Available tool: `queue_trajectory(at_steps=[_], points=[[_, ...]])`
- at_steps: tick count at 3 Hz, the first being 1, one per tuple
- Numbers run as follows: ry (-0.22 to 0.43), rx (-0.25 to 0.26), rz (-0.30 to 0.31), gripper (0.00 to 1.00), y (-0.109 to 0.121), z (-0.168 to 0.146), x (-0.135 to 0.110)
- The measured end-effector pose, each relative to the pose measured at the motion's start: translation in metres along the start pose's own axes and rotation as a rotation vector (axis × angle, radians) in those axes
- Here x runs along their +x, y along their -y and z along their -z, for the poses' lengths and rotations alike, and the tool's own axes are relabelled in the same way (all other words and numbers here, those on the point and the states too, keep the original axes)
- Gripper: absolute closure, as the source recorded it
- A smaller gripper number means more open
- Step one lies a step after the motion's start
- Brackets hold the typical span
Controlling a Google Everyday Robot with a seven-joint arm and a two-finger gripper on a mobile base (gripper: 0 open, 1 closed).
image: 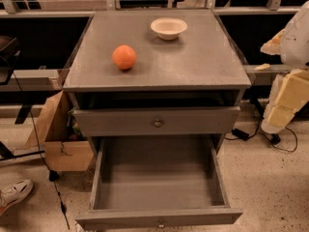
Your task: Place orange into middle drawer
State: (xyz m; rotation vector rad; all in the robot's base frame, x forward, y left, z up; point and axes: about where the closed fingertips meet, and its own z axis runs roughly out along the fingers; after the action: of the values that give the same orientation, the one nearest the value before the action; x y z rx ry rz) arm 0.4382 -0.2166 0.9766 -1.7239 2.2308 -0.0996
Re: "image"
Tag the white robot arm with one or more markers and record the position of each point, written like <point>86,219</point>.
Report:
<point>295,41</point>

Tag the brown cardboard box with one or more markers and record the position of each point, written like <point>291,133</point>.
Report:
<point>52,132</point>

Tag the white sneaker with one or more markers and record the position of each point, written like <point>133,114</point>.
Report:
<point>14,194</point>

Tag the grey top drawer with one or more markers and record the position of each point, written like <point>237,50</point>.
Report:
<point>156,121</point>

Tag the grey wooden drawer cabinet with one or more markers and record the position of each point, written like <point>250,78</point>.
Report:
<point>197,69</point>

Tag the small yellow foam piece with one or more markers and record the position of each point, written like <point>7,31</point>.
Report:
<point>262,67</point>

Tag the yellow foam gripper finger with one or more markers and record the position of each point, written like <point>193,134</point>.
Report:
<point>272,47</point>
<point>295,92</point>

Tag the white paper bowl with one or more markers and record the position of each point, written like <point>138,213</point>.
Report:
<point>167,28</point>

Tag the open grey middle drawer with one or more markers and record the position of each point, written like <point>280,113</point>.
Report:
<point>157,181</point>

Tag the orange fruit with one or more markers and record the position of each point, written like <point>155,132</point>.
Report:
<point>124,57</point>

